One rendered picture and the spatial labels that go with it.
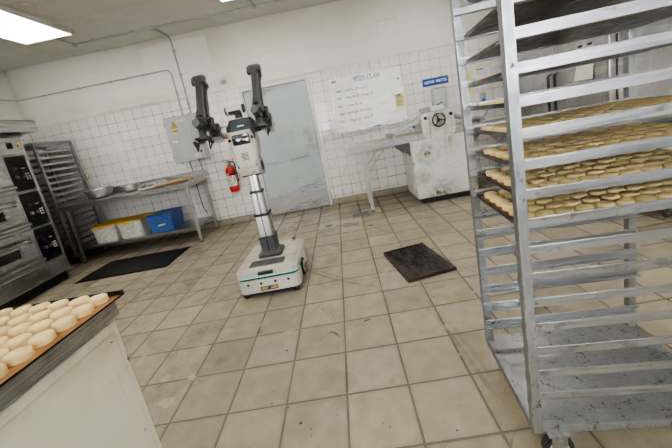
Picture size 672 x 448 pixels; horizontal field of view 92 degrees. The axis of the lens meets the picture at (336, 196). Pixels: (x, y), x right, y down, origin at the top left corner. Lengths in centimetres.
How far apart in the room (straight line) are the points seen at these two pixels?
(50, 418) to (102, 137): 556
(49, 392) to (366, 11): 523
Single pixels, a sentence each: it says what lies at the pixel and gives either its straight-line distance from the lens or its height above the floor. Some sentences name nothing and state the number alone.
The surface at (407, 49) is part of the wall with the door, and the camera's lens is 546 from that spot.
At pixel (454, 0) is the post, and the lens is 151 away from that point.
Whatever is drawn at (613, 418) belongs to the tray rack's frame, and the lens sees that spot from 161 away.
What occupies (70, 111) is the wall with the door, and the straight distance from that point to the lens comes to 668.
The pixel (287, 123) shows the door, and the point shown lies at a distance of 532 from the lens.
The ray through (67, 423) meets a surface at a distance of 115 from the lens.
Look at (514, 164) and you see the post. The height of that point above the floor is 106.
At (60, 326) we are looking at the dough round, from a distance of 110.
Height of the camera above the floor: 127
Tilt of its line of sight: 12 degrees down
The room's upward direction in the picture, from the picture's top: 11 degrees counter-clockwise
